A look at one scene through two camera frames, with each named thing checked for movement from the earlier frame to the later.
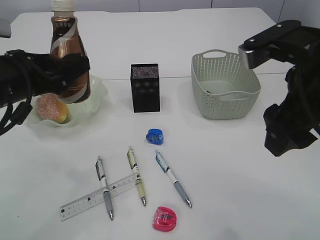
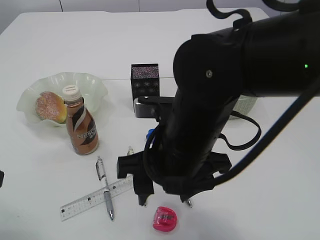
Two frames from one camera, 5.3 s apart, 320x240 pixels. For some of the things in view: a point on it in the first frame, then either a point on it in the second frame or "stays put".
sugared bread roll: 50,106 stays put
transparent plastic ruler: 81,204 stays put
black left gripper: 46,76 -> 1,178
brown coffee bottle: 66,38 -> 81,126
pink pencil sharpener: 164,219 stays put
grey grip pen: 100,169 stays put
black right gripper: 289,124 -> 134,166
